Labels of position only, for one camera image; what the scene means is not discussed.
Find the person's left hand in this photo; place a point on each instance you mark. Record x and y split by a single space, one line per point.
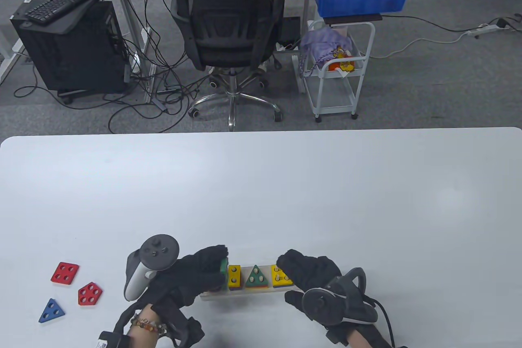
195 274

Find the person's right hand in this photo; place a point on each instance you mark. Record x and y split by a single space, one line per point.
310 270

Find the green square block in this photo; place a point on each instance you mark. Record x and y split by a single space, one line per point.
224 268

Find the yellow square block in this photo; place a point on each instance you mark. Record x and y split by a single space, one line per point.
279 282

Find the yellow rectangle block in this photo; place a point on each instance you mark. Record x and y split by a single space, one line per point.
234 280

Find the green triangle block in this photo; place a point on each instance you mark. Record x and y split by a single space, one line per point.
256 282

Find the wooden post board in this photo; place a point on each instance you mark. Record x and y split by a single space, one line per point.
253 293

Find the red pentagon block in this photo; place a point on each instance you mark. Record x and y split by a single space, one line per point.
89 293

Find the red square block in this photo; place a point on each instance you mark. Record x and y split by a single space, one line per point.
65 273

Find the blue triangle block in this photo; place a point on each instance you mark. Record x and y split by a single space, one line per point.
51 311

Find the person's right forearm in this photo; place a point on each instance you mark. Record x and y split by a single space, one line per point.
363 340

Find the person's left forearm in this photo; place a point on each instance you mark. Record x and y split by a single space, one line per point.
140 338

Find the black tracking controller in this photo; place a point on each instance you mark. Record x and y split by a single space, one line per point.
159 252
322 307

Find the black labelled box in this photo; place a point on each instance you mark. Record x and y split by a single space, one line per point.
112 340

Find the white utility cart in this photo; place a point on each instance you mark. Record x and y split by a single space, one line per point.
331 97

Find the orange plush toy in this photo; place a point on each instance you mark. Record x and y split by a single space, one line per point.
344 65

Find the purple cloth bag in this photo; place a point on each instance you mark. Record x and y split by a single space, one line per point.
322 42

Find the black bag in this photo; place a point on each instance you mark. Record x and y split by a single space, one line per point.
290 32

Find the black computer tower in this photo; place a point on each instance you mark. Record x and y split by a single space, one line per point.
73 54

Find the brown board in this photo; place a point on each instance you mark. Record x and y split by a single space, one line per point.
352 18

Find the black mesh office chair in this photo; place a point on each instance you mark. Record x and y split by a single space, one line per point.
228 17

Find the white desk foot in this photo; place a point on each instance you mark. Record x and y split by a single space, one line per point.
10 63

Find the white power strip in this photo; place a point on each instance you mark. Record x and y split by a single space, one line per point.
485 29

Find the black keyboard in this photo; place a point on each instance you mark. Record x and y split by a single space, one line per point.
61 2

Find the white desk frame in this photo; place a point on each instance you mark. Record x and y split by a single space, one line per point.
126 11

